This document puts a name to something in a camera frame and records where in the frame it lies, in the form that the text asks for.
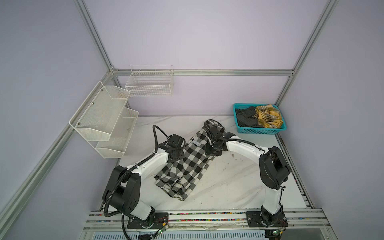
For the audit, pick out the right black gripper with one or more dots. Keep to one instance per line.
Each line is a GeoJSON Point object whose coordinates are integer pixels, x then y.
{"type": "Point", "coordinates": [208, 152]}

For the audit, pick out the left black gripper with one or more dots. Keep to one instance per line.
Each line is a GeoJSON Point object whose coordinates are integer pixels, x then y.
{"type": "Point", "coordinates": [181, 151]}

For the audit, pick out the black white checkered shirt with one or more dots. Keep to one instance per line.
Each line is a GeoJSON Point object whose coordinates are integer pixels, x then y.
{"type": "Point", "coordinates": [179, 179]}

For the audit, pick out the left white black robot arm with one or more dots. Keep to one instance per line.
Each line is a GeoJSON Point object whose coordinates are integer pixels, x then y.
{"type": "Point", "coordinates": [123, 190]}

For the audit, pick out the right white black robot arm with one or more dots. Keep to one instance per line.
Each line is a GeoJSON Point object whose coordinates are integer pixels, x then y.
{"type": "Point", "coordinates": [274, 169]}

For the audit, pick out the teal plastic basket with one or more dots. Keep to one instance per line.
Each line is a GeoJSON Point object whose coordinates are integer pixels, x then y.
{"type": "Point", "coordinates": [261, 130]}

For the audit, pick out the dark grey shirt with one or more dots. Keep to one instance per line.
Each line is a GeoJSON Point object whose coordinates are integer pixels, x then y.
{"type": "Point", "coordinates": [247, 118]}

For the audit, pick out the yellow plaid shirt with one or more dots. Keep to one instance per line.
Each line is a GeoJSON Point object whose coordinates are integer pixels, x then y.
{"type": "Point", "coordinates": [269, 117]}

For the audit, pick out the white mesh lower shelf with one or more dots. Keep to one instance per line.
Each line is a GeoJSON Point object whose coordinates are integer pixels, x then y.
{"type": "Point", "coordinates": [116, 147]}

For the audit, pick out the white mesh shelf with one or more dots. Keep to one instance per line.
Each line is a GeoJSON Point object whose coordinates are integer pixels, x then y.
{"type": "Point", "coordinates": [96, 119]}
{"type": "Point", "coordinates": [116, 147]}

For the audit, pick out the white mesh upper shelf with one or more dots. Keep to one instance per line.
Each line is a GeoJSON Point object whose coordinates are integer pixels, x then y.
{"type": "Point", "coordinates": [96, 119]}

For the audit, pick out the white wire basket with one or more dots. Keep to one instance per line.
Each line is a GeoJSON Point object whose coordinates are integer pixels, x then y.
{"type": "Point", "coordinates": [150, 80]}

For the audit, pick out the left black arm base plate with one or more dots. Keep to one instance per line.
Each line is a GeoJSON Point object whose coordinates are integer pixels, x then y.
{"type": "Point", "coordinates": [155, 220]}

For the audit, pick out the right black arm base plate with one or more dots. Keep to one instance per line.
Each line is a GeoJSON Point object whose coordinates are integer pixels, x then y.
{"type": "Point", "coordinates": [258, 219]}

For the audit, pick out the aluminium frame back bar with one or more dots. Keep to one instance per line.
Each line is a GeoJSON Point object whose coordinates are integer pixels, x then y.
{"type": "Point", "coordinates": [127, 72]}

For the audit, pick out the white slotted cable duct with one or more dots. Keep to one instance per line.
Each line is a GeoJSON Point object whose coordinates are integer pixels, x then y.
{"type": "Point", "coordinates": [187, 235]}

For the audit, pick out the aluminium mounting rail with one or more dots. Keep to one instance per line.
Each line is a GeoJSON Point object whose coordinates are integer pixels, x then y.
{"type": "Point", "coordinates": [236, 219]}

